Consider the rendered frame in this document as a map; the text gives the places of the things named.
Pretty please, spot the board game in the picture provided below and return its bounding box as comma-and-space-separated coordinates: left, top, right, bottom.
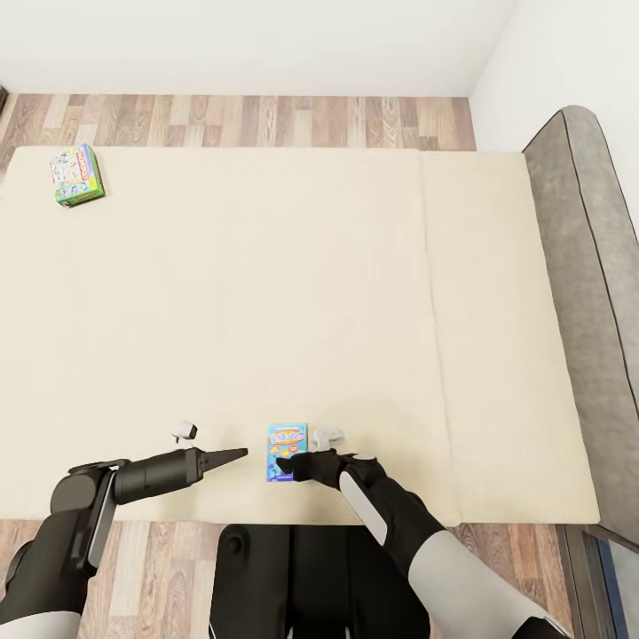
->
266, 422, 307, 482
48, 143, 104, 207

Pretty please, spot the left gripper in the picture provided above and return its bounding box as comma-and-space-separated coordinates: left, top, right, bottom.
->
145, 445, 249, 498

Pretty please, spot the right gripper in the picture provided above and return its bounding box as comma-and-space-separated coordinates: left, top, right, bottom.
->
276, 448, 337, 486

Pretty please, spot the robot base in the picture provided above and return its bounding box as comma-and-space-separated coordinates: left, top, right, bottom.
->
209, 524, 430, 639

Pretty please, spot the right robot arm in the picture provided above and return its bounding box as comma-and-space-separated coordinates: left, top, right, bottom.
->
276, 427, 574, 639

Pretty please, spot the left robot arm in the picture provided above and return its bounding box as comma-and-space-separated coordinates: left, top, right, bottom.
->
0, 420, 249, 639

